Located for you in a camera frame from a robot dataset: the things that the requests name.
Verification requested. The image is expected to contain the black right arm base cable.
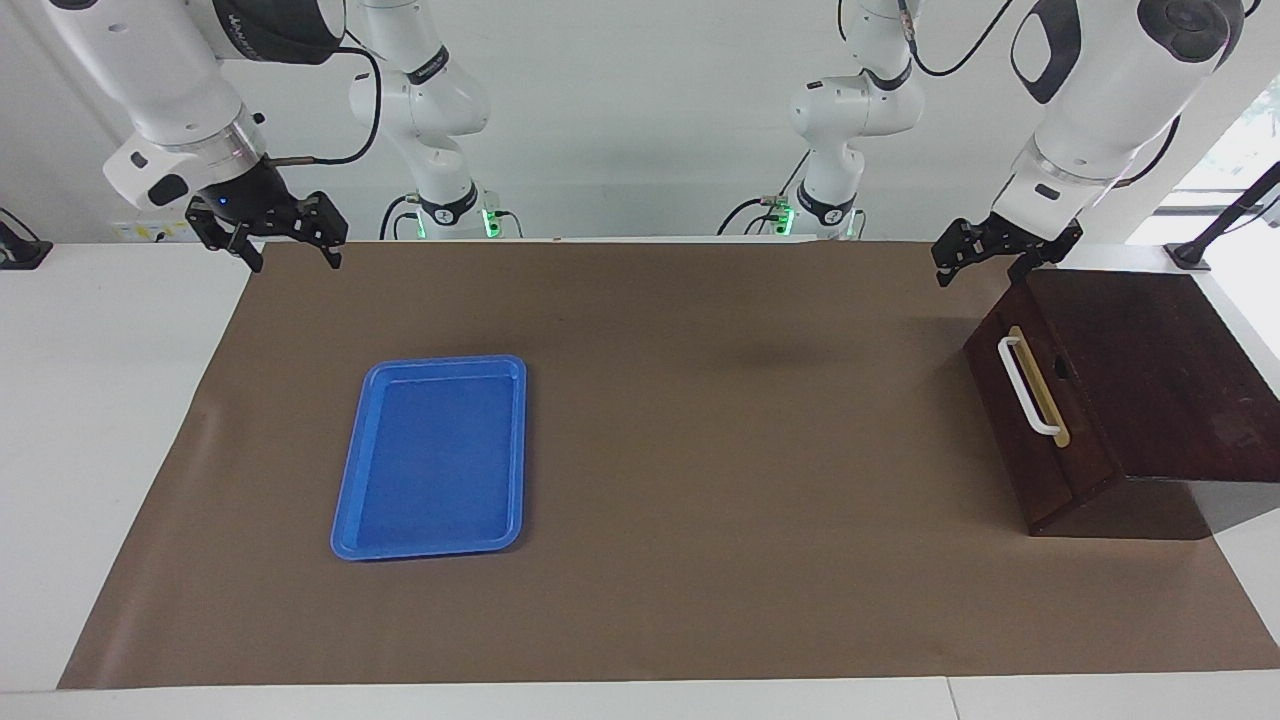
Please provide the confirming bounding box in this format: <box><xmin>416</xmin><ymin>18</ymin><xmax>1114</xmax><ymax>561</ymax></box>
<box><xmin>379</xmin><ymin>192</ymin><xmax>422</xmax><ymax>242</ymax></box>

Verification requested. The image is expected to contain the blue plastic tray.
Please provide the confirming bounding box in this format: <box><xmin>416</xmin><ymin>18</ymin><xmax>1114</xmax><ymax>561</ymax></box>
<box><xmin>330</xmin><ymin>355</ymin><xmax>528</xmax><ymax>562</ymax></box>

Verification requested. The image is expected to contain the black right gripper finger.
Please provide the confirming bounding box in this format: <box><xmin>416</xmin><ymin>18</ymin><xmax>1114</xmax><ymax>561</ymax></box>
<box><xmin>288</xmin><ymin>190</ymin><xmax>350</xmax><ymax>270</ymax></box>
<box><xmin>185</xmin><ymin>197</ymin><xmax>267</xmax><ymax>275</ymax></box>

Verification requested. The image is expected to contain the white wall socket strip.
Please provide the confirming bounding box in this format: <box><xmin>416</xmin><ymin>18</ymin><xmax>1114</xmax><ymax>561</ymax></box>
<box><xmin>110</xmin><ymin>220</ymin><xmax>197</xmax><ymax>244</ymax></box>

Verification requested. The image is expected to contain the black camera stand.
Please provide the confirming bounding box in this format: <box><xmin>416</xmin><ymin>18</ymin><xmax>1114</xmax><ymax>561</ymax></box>
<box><xmin>1164</xmin><ymin>160</ymin><xmax>1280</xmax><ymax>274</ymax></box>

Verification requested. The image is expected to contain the wooden drawer with white handle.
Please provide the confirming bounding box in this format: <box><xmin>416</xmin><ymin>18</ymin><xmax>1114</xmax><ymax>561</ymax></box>
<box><xmin>964</xmin><ymin>283</ymin><xmax>1127</xmax><ymax>537</ymax></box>

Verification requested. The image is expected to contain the brown table mat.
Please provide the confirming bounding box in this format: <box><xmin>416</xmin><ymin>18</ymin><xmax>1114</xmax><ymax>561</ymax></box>
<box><xmin>58</xmin><ymin>240</ymin><xmax>1280</xmax><ymax>691</ymax></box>

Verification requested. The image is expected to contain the black table clamp mount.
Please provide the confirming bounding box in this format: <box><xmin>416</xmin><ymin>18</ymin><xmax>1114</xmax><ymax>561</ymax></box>
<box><xmin>0</xmin><ymin>207</ymin><xmax>54</xmax><ymax>271</ymax></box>

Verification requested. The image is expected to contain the black arm base cable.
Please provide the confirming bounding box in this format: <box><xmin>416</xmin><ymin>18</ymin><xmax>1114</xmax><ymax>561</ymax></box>
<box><xmin>716</xmin><ymin>194</ymin><xmax>802</xmax><ymax>239</ymax></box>
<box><xmin>379</xmin><ymin>192</ymin><xmax>422</xmax><ymax>242</ymax></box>

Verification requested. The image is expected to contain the dark wooden drawer cabinet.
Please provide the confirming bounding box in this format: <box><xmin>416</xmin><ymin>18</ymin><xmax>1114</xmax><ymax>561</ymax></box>
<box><xmin>963</xmin><ymin>268</ymin><xmax>1280</xmax><ymax>541</ymax></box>

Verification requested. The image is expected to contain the black left arm base cable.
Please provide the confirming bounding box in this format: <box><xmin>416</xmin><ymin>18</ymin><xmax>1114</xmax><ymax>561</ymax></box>
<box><xmin>716</xmin><ymin>194</ymin><xmax>802</xmax><ymax>239</ymax></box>

